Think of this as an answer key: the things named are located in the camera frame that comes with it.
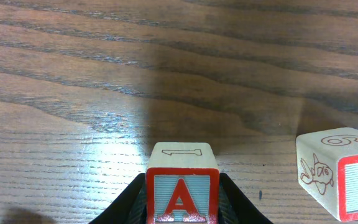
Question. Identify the red A wooden block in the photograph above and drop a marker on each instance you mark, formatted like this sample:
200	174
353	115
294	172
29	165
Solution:
182	183

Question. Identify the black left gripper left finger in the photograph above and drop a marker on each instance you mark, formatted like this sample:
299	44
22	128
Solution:
119	210

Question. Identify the red I wooden block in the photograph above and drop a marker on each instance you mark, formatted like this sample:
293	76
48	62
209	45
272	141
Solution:
328	170

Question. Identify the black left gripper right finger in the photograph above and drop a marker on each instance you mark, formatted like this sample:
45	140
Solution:
234	207

